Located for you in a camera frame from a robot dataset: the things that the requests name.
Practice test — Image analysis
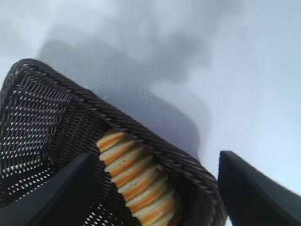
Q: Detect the long twisted striped bread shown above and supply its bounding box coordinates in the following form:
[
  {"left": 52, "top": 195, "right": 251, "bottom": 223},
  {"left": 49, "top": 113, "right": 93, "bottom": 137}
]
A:
[{"left": 96, "top": 130, "right": 182, "bottom": 226}]

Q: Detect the dark brown wicker basket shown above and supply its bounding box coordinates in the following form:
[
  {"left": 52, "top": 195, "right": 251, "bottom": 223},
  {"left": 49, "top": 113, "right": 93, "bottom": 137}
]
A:
[{"left": 0, "top": 58, "right": 228, "bottom": 226}]

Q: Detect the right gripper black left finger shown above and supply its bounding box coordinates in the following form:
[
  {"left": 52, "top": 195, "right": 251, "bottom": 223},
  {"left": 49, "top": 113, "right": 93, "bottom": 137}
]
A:
[{"left": 0, "top": 152, "right": 96, "bottom": 226}]

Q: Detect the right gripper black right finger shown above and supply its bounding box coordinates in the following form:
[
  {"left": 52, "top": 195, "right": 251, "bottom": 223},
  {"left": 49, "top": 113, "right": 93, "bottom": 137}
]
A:
[{"left": 217, "top": 150, "right": 301, "bottom": 226}]

